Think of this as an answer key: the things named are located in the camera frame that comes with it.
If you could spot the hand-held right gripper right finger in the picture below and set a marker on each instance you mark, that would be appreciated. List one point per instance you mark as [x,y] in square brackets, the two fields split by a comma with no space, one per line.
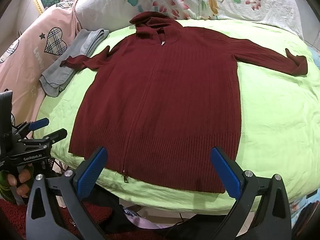
[225,172]

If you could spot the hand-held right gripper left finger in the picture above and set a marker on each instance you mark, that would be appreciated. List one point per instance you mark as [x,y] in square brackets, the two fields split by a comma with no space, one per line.
[92,170]

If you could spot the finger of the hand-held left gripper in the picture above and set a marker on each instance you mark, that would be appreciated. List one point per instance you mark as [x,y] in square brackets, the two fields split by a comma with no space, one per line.
[57,133]
[40,123]

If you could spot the dark red knit hooded cardigan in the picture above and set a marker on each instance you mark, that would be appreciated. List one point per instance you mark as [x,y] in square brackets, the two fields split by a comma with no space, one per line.
[162,105]

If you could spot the person's left hand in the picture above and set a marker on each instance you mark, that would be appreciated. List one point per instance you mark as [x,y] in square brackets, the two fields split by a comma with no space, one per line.
[23,176]

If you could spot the red carpet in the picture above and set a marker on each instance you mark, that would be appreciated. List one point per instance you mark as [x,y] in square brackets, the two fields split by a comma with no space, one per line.
[12,220]

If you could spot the light green bed sheet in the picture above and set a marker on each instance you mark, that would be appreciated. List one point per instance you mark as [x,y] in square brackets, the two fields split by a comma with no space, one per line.
[270,120]

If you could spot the pink heart print quilt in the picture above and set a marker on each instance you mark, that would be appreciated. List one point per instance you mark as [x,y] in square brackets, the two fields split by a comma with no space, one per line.
[27,55]

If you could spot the folded grey jeans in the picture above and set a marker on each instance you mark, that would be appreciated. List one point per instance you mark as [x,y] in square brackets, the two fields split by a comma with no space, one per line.
[85,42]

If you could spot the white floral quilt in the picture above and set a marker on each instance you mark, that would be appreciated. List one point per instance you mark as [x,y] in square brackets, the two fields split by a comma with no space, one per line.
[225,5]

